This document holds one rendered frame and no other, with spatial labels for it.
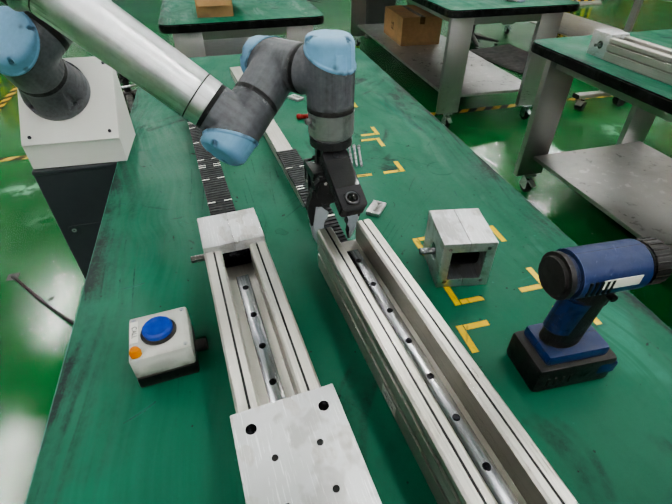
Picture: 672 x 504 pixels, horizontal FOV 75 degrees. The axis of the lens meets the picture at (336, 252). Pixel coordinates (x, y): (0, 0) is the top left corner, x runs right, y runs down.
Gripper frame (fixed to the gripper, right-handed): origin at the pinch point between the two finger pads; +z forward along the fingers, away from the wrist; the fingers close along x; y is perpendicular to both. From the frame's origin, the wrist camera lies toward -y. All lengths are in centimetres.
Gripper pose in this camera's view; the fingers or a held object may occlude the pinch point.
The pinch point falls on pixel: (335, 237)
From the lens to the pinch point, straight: 83.3
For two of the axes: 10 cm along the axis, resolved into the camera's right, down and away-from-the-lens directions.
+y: -3.4, -6.0, 7.3
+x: -9.4, 2.2, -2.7
